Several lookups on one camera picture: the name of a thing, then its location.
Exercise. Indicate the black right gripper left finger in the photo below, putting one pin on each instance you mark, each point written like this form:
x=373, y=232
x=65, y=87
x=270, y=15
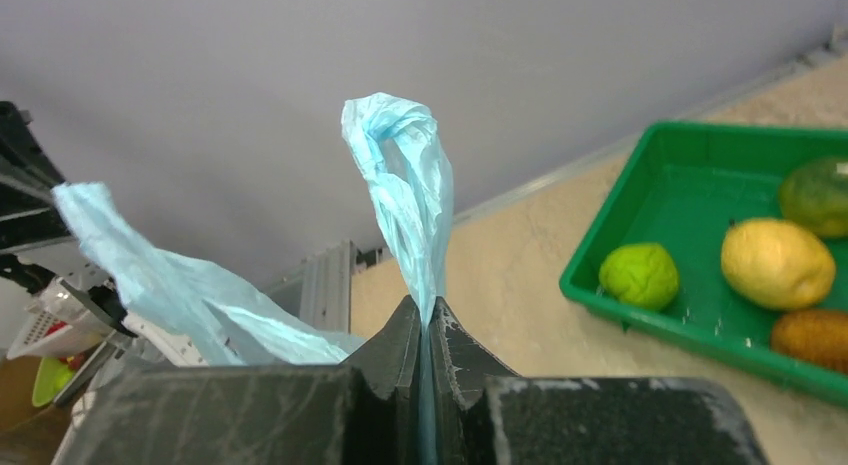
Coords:
x=361, y=411

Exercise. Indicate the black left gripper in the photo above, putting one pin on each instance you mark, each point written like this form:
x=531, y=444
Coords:
x=29, y=218

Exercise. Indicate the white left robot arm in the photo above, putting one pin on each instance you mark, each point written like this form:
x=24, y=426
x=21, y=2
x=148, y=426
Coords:
x=75, y=305

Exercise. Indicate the white basket with items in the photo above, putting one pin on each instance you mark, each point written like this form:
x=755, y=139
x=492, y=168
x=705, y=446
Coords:
x=49, y=339

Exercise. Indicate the green plastic tray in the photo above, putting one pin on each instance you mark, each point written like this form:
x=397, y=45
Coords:
x=682, y=186

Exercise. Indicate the yellow fake lemon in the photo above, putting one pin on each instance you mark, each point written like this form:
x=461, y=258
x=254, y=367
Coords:
x=777, y=264

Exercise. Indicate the small orange fake fruit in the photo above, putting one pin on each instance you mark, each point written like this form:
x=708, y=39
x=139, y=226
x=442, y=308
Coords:
x=817, y=336

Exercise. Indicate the lime green fake fruit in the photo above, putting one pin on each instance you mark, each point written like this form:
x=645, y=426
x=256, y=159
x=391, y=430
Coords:
x=642, y=275

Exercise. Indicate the green fake round fruit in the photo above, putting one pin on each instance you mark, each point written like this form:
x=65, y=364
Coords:
x=814, y=195

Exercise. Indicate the aluminium frame rail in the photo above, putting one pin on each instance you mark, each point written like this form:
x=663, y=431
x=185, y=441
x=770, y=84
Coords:
x=319, y=288

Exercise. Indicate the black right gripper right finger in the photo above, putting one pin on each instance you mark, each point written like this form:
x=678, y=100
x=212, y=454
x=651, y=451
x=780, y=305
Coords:
x=486, y=413

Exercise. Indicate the light blue plastic bag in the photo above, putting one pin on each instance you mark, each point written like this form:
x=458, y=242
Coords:
x=396, y=147

